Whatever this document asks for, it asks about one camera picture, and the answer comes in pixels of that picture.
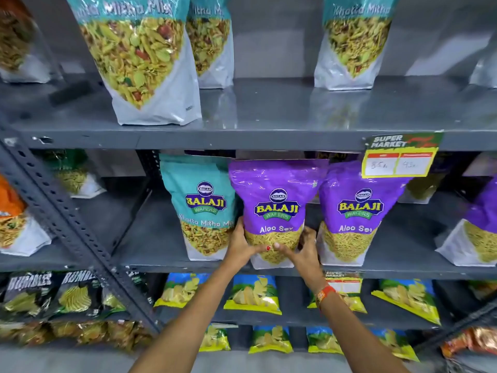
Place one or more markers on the person's right hand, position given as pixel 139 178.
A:
pixel 306 262

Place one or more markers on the yellow green price tag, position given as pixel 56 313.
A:
pixel 402 155

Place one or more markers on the person's right thumb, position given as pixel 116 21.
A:
pixel 283 247

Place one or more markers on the person's right forearm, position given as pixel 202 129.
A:
pixel 361 337

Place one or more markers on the person's left thumb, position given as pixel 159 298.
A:
pixel 260 249

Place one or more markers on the person's left hand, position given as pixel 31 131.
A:
pixel 237 250

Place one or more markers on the orange wristband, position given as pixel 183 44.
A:
pixel 325 294

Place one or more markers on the row of golden snack packets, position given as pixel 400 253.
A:
pixel 89 332

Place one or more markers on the person's left forearm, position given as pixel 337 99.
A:
pixel 186 326

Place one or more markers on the teal snack mix packet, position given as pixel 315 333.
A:
pixel 202 205
pixel 136 54
pixel 211 38
pixel 355 42

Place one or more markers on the shiny orange snack packet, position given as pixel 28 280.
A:
pixel 471 339

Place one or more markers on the green snack packet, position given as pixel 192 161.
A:
pixel 73 174

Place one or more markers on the grey metal shelf rack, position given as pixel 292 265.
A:
pixel 271 139

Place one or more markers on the black chip packet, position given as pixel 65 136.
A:
pixel 75 295
pixel 112 301
pixel 25 295

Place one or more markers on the blue yellow chip packet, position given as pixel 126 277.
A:
pixel 407 299
pixel 182 291
pixel 254 295
pixel 323 341
pixel 396 343
pixel 351 302
pixel 270 339
pixel 214 339

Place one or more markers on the green yellow chip packet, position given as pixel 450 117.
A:
pixel 483 289

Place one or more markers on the grey perforated diagonal brace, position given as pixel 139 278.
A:
pixel 66 221
pixel 462 322

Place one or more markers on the small yellow price tag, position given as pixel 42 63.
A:
pixel 345 283

